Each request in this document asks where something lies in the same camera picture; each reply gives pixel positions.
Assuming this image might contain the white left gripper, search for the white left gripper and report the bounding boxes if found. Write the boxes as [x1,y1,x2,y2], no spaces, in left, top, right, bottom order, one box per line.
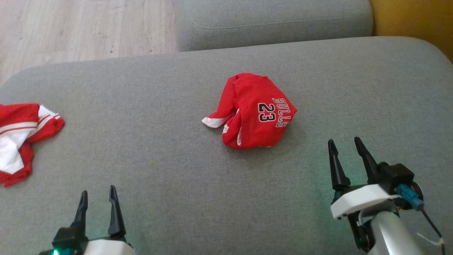
[71,185,136,255]

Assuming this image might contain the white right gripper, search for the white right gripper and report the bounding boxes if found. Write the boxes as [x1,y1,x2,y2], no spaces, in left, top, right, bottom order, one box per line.
[328,137,400,250]

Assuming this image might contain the red white-sleeved t-shirt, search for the red white-sleeved t-shirt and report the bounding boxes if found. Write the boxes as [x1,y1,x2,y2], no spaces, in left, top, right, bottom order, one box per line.
[0,103,65,187]

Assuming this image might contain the red Bulls 23 shorts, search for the red Bulls 23 shorts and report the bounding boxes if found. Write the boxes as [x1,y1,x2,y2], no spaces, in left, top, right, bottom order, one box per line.
[202,73,298,149]

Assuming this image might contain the large grey sofa seat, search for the large grey sofa seat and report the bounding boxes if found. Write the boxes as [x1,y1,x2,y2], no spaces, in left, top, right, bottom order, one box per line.
[0,36,453,255]

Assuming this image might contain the yellow panel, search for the yellow panel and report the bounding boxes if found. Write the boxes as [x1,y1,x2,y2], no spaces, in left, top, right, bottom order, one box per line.
[370,0,453,64]

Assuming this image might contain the grey sofa cushion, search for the grey sofa cushion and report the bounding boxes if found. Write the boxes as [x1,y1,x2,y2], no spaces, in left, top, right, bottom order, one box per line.
[176,0,374,52]

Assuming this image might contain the right blue-plug black cable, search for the right blue-plug black cable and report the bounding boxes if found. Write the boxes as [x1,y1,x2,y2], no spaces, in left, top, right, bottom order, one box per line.
[397,184,445,255]

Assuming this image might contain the white cable tie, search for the white cable tie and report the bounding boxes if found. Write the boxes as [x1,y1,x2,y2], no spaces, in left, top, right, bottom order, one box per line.
[417,232,443,247]

